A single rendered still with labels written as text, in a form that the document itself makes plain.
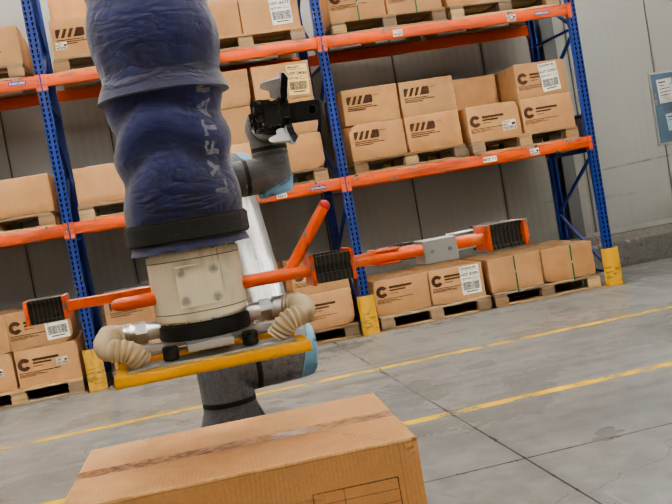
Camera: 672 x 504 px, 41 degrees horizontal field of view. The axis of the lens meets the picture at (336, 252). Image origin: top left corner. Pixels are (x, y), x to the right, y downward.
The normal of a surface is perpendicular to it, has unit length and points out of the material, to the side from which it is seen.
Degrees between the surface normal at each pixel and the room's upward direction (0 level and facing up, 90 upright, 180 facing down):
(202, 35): 99
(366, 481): 90
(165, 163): 77
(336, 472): 90
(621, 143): 90
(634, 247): 90
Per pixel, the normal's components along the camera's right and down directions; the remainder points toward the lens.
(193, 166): 0.50, -0.33
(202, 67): 0.72, -0.32
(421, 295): 0.20, 0.04
